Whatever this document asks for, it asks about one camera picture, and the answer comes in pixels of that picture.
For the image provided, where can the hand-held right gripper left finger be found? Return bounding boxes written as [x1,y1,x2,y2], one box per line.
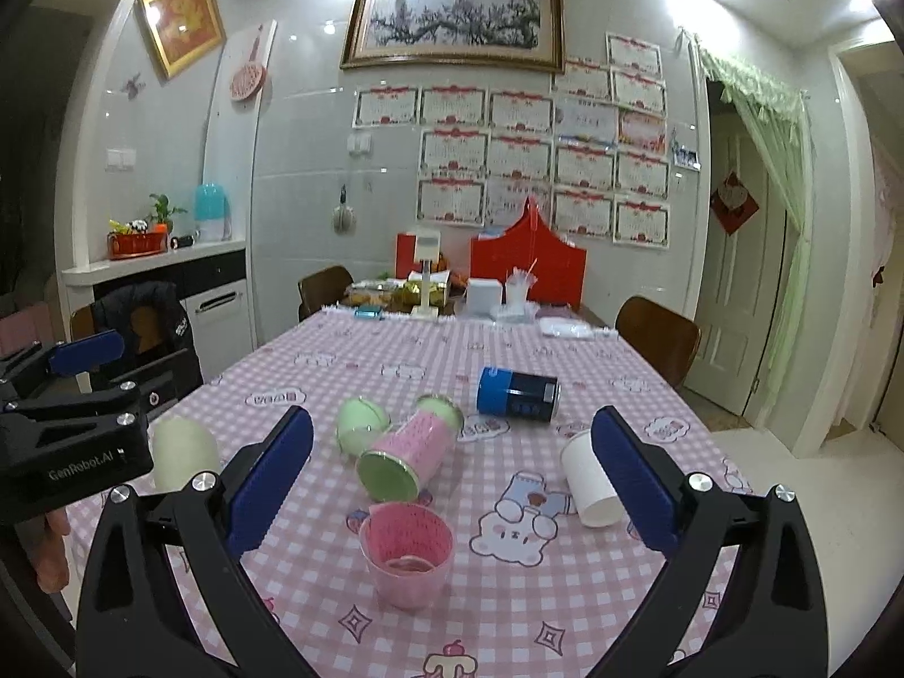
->
[74,405,316,678]

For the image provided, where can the red diamond door ornament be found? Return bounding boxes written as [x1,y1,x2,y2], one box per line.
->
[709,170,761,236]

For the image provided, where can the pink checked tablecloth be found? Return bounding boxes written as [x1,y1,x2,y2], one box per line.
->
[63,303,754,678]

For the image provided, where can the black and white cabinet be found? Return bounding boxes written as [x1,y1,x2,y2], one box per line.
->
[60,240,250,383]

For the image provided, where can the green lace curtain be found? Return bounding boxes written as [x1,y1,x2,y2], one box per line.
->
[676,27,815,391]

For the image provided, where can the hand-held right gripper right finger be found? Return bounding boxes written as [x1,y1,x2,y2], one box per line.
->
[591,405,830,678]

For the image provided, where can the blue can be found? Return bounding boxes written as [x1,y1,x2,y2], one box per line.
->
[476,366,562,424]

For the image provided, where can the cream cup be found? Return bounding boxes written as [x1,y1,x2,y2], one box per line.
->
[151,418,222,493]

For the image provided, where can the black jacket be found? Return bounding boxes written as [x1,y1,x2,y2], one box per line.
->
[90,280,206,407]

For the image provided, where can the hanging wall brush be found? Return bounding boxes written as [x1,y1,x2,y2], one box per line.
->
[331,184,357,234]

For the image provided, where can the pale green cup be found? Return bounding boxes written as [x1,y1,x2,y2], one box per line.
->
[335,397,392,457]

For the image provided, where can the potted plant in red pot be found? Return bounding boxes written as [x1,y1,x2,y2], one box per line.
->
[106,193,189,261]

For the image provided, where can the brown wooden chair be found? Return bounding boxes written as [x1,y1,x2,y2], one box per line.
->
[614,295,702,391]
[297,266,356,323]

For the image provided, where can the person's left hand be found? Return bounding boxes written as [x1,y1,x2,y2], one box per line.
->
[21,507,73,589]

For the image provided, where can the large framed blossom painting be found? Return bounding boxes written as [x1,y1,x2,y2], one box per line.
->
[340,0,567,75]

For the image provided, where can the group of wall certificates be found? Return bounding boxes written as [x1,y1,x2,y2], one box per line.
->
[351,31,672,249]

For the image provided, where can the wooden chair with jacket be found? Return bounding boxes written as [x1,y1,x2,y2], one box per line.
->
[68,302,100,344]

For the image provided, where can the pink plastic cup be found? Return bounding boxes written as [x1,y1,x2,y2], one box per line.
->
[359,501,454,612]

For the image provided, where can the white table stand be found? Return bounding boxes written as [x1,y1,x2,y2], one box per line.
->
[407,227,444,318]

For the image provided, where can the small red box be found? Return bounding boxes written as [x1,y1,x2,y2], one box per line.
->
[394,232,425,281]

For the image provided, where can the snack tray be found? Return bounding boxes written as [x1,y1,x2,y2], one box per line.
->
[345,278,454,313]

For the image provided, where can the clear cup with straws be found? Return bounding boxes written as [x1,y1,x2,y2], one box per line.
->
[502,258,540,323]

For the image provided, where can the clear plastic bags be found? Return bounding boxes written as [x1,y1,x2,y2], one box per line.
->
[538,316,596,341]

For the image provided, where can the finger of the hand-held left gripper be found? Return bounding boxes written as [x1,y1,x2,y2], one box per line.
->
[0,329,127,403]
[0,380,151,433]

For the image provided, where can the pink cup with green inside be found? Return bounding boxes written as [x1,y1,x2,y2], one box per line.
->
[355,395,466,507]

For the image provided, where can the white square box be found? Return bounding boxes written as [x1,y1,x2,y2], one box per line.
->
[465,278,503,319]

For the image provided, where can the white door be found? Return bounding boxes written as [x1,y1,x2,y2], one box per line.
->
[681,77,793,418]

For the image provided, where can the gold framed picture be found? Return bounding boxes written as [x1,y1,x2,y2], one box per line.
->
[136,0,228,81]

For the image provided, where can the pink hanging fan ornament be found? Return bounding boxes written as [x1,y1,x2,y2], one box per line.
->
[229,24,270,104]

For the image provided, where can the white paper cup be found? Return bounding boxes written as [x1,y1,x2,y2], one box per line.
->
[560,429,624,529]

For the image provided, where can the light blue jug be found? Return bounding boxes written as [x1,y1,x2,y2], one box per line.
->
[194,182,233,242]

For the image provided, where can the large red paper box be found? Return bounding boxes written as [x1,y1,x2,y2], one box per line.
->
[470,195,589,309]

